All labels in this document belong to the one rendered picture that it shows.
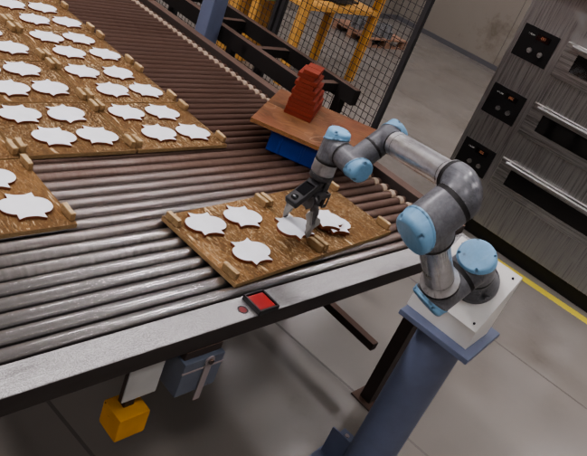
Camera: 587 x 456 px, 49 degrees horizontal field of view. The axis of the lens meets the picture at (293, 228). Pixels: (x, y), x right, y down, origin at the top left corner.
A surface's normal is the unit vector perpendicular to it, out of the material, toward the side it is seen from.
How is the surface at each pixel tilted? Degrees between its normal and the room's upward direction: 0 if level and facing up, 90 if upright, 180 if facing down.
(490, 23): 90
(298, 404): 0
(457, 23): 90
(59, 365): 0
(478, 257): 39
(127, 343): 0
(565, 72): 90
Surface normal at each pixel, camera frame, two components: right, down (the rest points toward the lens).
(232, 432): 0.33, -0.81
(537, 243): -0.64, 0.18
